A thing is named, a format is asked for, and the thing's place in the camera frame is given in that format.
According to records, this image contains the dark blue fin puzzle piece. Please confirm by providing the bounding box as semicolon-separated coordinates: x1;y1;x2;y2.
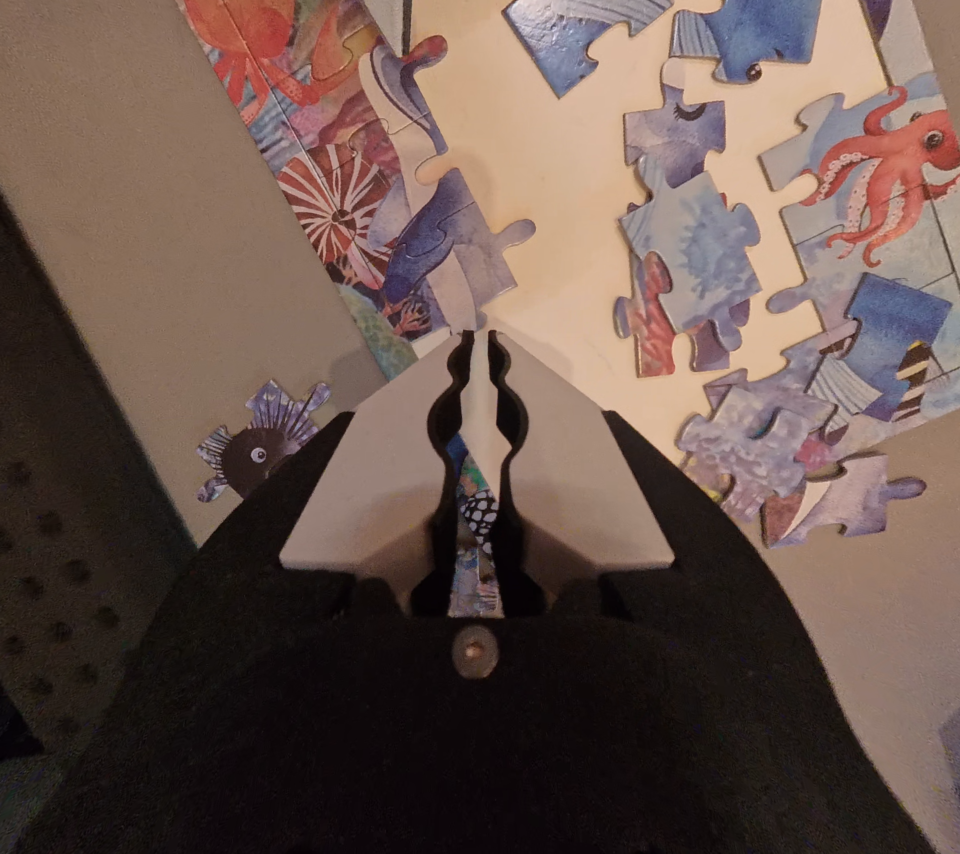
386;167;489;315

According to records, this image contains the grey perforated panel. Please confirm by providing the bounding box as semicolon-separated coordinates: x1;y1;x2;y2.
0;186;200;765

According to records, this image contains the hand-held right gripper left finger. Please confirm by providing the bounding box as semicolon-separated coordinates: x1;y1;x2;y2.
277;329;477;619

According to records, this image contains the red tipped tail puzzle piece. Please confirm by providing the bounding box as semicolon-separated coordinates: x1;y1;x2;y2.
357;33;451;186

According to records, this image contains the purple eyelash puzzle piece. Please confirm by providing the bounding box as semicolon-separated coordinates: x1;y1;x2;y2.
622;60;729;191

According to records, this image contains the light blue anemone puzzle piece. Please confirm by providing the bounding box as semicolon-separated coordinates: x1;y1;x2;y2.
617;171;764;335

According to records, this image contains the red coral purple puzzle piece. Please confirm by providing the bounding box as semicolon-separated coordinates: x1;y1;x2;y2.
613;250;753;377

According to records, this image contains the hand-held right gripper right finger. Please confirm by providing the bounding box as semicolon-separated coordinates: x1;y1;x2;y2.
486;329;678;619

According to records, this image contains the black sea urchin puzzle piece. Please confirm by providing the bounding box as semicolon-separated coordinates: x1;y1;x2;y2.
195;379;333;503

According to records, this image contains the blue striped whale puzzle piece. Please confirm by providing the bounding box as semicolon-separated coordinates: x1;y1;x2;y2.
501;0;691;101

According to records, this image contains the mottled lavender yellow fish piece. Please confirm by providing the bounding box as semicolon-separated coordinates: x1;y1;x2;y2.
677;385;840;525

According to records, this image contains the sea print puzzle board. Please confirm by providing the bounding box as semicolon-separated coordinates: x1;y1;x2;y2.
112;0;960;619

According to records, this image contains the purple white sail puzzle piece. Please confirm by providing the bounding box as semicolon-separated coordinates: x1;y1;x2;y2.
759;452;929;550

